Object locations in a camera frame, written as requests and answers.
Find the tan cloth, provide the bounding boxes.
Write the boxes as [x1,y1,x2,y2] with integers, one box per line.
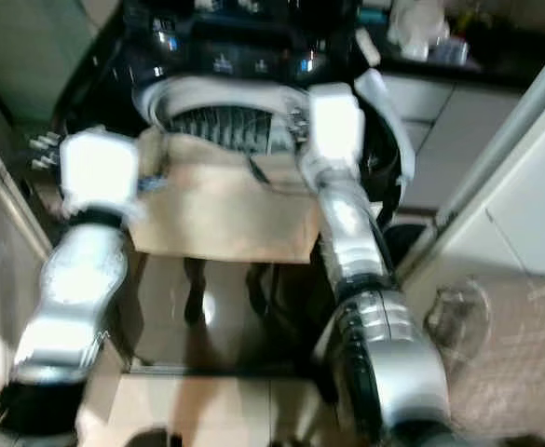
[128,130,324,264]

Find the black top-load washing machine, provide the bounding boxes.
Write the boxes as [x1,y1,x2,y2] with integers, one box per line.
[48,0,417,373]

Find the white rimmed washer lid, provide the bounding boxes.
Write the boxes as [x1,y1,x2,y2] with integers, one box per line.
[356,68,417,187]

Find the silver water inlet fittings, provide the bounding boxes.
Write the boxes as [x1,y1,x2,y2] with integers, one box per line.
[30,130,63,173]

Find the white kitchen cabinet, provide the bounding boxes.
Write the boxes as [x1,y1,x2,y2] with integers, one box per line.
[375,70,543,206]

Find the white plastic jug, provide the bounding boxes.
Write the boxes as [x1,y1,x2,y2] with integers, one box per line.
[388,0,450,57]

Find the clear glass jar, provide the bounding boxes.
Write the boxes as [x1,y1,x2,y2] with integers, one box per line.
[426,279,492,359]

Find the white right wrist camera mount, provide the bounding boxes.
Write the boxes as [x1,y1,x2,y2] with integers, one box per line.
[307,82,366,164]

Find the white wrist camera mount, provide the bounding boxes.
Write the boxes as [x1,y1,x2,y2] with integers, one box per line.
[307,82,366,164]
[58,129,147,220]

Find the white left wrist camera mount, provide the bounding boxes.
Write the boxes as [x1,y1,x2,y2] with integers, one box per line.
[58,129,147,220]

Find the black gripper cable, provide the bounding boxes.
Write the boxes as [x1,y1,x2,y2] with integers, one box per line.
[246,154,278,187]

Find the white door with grey rail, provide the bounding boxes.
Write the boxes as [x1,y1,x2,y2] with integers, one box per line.
[402,37,545,280]

